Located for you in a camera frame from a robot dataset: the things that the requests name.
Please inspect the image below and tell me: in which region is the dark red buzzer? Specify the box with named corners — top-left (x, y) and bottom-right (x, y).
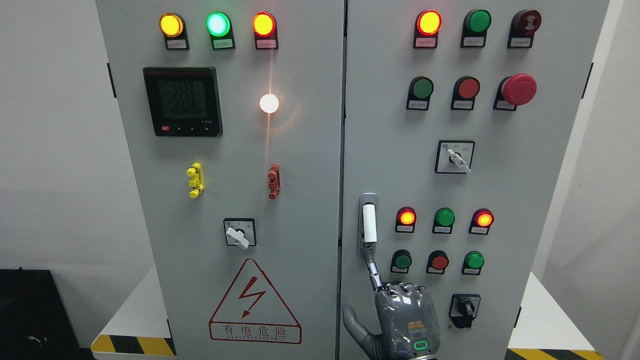
top-left (507, 9), bottom-right (542, 49)

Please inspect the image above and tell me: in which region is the black digital power meter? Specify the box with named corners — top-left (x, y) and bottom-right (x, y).
top-left (142, 66), bottom-right (223, 138)

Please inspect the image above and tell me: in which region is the red lit indicator top right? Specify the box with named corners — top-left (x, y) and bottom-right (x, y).
top-left (413, 9), bottom-right (442, 49)

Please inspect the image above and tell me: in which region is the red electric hazard warning sign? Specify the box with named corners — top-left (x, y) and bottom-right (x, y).
top-left (209, 259), bottom-right (302, 345)

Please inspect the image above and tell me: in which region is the green indicator light top left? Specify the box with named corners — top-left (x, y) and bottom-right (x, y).
top-left (206, 11), bottom-right (236, 50)

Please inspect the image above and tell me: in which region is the white glowing indicator light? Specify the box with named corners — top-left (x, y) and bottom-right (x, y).
top-left (258, 93), bottom-right (281, 114)

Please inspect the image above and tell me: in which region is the red push button upper row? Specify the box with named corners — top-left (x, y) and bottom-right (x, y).
top-left (450, 75), bottom-right (480, 111)

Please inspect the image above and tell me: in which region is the red lit indicator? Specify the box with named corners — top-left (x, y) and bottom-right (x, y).
top-left (413, 9), bottom-right (442, 49)
top-left (468, 208), bottom-right (495, 235)
top-left (395, 206), bottom-right (417, 233)

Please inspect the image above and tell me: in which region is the red plastic clip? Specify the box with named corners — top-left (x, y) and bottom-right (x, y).
top-left (267, 163), bottom-right (281, 199)

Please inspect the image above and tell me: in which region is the green push button upper row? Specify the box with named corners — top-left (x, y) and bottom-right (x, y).
top-left (406, 76), bottom-right (434, 111)

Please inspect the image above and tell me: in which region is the green indicator top right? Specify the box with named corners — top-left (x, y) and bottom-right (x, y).
top-left (460, 9), bottom-right (492, 48)

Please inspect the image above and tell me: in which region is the left grey cabinet door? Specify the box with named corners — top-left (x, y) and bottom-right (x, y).
top-left (96, 0), bottom-right (345, 360)

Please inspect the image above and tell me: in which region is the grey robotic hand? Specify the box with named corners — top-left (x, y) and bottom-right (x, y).
top-left (342, 246), bottom-right (441, 360)

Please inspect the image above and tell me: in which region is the red lit indicator middle right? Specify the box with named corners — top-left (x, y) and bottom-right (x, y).
top-left (468, 208), bottom-right (495, 235)

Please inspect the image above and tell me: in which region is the white cabinet base platform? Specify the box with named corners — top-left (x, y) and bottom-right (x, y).
top-left (91, 268), bottom-right (602, 360)

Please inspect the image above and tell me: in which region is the right grey cabinet door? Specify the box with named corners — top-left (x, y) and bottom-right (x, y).
top-left (341, 0), bottom-right (610, 360)

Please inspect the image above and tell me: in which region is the left door white selector switch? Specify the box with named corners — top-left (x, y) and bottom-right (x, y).
top-left (222, 218), bottom-right (257, 250)

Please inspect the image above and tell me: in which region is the yellow plastic clip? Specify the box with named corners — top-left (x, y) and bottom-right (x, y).
top-left (185, 162), bottom-right (205, 199)

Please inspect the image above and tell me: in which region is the black rotary knob switch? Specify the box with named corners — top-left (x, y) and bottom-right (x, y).
top-left (448, 293), bottom-right (482, 330)

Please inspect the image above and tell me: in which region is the yellow indicator light top left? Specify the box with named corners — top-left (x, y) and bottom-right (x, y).
top-left (158, 13), bottom-right (190, 51)

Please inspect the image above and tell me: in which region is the green push button lower left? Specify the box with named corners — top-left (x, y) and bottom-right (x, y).
top-left (390, 249), bottom-right (413, 274)

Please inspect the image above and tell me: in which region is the black box lower left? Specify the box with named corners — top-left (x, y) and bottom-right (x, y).
top-left (0, 268), bottom-right (81, 360)

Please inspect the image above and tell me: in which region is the green indicator middle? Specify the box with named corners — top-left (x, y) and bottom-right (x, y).
top-left (432, 207), bottom-right (456, 235)

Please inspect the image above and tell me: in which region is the green push button lower right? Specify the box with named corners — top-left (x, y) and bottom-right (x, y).
top-left (461, 251), bottom-right (485, 276)

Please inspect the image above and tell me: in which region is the red emergency stop mushroom button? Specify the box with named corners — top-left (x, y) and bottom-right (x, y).
top-left (493, 73), bottom-right (538, 112)

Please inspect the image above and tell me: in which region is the red lit indicator middle left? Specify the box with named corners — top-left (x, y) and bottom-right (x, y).
top-left (395, 206), bottom-right (417, 233)

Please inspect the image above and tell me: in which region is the right door upper selector switch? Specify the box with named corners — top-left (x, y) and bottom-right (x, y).
top-left (434, 140), bottom-right (475, 174)

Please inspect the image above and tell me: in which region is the orange red indicator light left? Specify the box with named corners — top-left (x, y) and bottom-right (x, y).
top-left (252, 11), bottom-right (279, 50)

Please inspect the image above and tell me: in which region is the red push button lower middle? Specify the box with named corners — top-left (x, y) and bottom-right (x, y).
top-left (425, 250), bottom-right (450, 275)

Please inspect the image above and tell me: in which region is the grey cabinet door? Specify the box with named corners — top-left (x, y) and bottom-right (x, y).
top-left (96, 0), bottom-right (345, 360)
top-left (341, 0), bottom-right (610, 360)

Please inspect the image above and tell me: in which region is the silver door handle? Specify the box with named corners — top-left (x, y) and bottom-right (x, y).
top-left (356, 193), bottom-right (378, 258)

